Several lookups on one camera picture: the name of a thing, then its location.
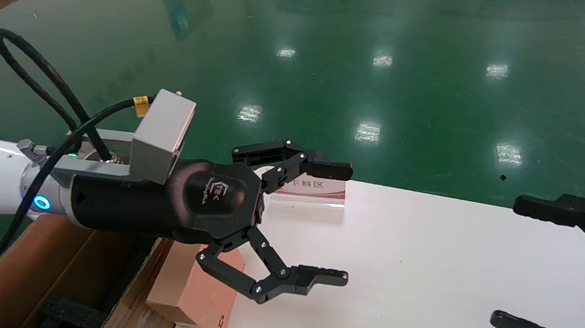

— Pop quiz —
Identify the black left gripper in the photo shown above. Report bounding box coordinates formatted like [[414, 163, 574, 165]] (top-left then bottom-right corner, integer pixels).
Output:
[[63, 128, 356, 309]]

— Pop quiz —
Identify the small cardboard box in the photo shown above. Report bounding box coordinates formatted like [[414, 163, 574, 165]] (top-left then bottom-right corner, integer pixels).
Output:
[[144, 240, 247, 328]]

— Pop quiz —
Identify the large open cardboard box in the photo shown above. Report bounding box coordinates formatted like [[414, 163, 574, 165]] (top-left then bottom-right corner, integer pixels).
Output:
[[0, 211, 190, 328]]

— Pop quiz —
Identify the acrylic sign with red print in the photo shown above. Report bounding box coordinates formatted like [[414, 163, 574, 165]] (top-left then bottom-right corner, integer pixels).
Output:
[[253, 165, 348, 209]]

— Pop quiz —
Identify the black foam padding block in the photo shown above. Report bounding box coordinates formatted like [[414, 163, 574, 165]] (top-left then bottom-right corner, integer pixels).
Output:
[[38, 295, 111, 328]]

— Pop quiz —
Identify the gray wrist camera box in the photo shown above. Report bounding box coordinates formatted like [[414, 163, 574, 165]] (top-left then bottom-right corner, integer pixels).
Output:
[[51, 83, 198, 187]]

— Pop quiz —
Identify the black cable with yellow tag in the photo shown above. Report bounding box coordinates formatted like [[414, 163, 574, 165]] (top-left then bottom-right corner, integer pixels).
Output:
[[0, 88, 157, 275]]

